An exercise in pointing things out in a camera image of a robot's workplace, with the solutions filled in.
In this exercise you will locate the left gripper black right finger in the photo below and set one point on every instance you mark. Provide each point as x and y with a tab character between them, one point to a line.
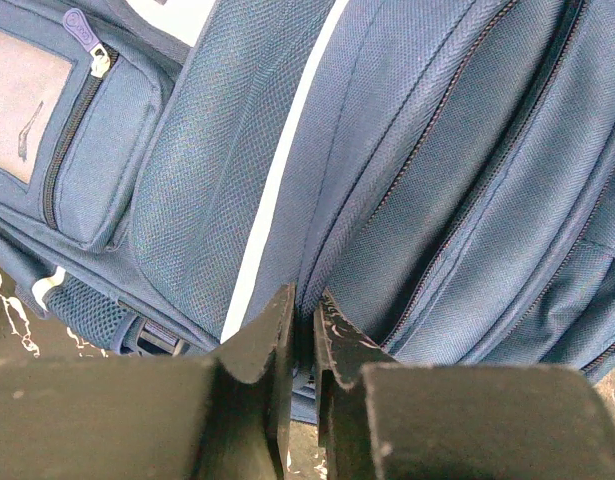
380	419

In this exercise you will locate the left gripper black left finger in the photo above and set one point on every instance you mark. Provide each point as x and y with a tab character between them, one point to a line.
224	415

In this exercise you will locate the navy blue student backpack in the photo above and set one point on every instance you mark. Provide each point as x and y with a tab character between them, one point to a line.
445	170

